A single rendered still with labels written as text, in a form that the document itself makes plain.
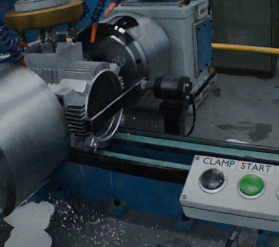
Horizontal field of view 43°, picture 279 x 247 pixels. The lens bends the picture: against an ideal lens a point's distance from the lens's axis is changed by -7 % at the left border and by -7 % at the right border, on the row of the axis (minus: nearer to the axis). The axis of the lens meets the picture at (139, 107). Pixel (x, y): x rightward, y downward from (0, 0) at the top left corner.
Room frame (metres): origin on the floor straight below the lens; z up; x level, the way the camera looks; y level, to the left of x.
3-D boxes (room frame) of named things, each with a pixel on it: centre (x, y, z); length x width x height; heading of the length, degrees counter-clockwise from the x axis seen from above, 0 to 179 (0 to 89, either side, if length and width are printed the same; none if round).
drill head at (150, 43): (1.07, 0.03, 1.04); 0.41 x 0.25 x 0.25; 152
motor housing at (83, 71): (0.82, 0.16, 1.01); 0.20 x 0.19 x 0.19; 62
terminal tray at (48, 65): (0.84, 0.20, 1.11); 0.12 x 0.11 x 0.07; 62
